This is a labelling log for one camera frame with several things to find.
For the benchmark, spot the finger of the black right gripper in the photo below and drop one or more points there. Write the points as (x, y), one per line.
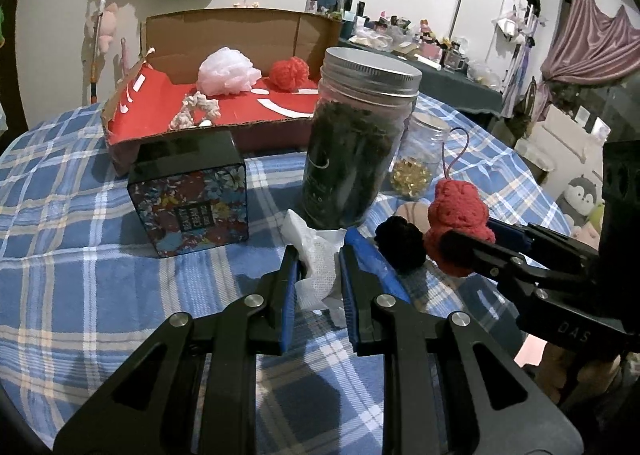
(462, 255)
(541, 244)

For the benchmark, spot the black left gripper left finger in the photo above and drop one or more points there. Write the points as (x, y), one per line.
(190, 388)

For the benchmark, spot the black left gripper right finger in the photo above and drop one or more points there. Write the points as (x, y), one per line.
(448, 386)

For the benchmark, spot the red knitted toy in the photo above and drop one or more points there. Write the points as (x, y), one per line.
(456, 207)

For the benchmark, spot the beige round cushion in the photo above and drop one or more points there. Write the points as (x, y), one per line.
(416, 213)

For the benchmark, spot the black pom pom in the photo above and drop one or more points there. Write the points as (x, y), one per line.
(401, 244)

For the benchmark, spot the blue white cloth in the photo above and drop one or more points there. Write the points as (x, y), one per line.
(371, 261)

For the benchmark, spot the white tissue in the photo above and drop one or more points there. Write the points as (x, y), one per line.
(320, 289)

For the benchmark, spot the beige floral scrunchie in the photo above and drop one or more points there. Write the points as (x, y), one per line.
(196, 111)

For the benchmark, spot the penguin plush toy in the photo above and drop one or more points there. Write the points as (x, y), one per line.
(578, 200)

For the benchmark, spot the small jar with gold beads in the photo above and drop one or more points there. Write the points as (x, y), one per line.
(419, 157)

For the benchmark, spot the blue plaid tablecloth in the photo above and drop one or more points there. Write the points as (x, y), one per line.
(82, 287)

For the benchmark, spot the dark green covered side table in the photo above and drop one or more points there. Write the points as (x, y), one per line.
(448, 87)

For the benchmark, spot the glass jar with metal lid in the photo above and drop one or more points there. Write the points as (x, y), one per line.
(365, 100)

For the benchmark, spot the black floral box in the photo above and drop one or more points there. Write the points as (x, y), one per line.
(190, 192)

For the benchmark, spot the pink curtain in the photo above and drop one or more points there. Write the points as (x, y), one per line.
(592, 49)

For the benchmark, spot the white refrigerator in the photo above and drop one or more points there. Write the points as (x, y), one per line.
(475, 28)

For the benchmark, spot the red mesh bath pouf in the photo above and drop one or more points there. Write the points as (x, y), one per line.
(289, 75)

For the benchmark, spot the cardboard box with red lining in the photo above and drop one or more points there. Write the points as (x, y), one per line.
(273, 113)

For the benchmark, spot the pink plush on mop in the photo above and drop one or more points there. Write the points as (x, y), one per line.
(108, 27)

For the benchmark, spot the orange handled mop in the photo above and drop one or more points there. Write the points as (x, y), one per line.
(96, 51)

